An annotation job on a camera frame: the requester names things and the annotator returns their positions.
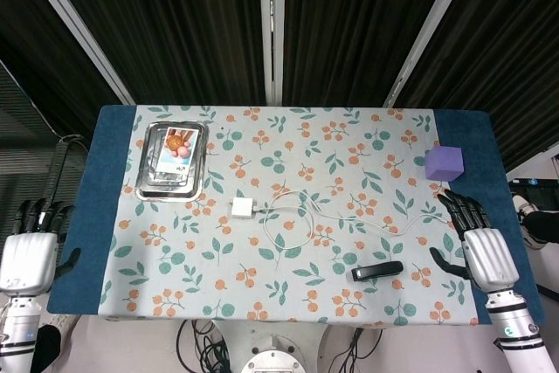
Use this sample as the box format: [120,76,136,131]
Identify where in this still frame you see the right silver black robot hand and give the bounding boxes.
[430,189,521,294]

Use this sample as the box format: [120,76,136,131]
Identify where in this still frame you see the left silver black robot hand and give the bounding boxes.
[0,197,83,296]

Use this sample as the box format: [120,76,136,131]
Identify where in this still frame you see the white charging cable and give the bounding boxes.
[254,189,451,261]

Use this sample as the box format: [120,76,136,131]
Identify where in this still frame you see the white charger block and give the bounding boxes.
[231,197,257,219]

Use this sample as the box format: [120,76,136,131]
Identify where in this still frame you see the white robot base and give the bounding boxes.
[239,335,325,373]

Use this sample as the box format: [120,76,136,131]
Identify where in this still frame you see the blue table cover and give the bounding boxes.
[46,103,545,327]

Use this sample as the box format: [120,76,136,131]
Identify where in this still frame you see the purple foam cube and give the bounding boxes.
[424,142,466,184]

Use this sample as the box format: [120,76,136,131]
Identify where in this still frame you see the black stapler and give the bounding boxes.
[346,260,405,283]

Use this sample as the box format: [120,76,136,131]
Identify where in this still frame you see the silver metal tray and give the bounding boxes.
[134,119,210,204]

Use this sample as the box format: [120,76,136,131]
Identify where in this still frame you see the floral tablecloth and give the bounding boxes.
[99,104,481,327]

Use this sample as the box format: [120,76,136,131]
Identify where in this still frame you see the black floor cables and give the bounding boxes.
[174,319,233,373]
[327,326,386,373]

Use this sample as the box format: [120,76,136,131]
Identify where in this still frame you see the white frame post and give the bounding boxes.
[12,0,135,106]
[385,0,480,108]
[257,0,286,106]

